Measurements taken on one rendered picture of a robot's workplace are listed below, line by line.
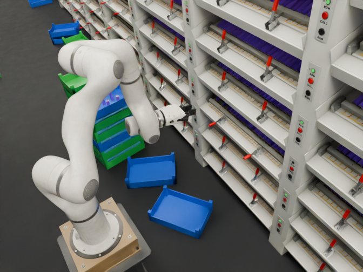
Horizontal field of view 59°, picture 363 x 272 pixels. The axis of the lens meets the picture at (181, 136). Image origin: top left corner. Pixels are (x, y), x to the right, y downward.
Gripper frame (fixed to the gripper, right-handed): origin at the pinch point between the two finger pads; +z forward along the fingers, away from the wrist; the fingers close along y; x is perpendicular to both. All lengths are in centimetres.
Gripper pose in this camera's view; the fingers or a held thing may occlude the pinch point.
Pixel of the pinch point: (189, 110)
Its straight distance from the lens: 152.8
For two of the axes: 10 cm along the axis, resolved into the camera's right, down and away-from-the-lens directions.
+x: -0.6, 7.9, 6.1
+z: 8.6, -2.7, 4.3
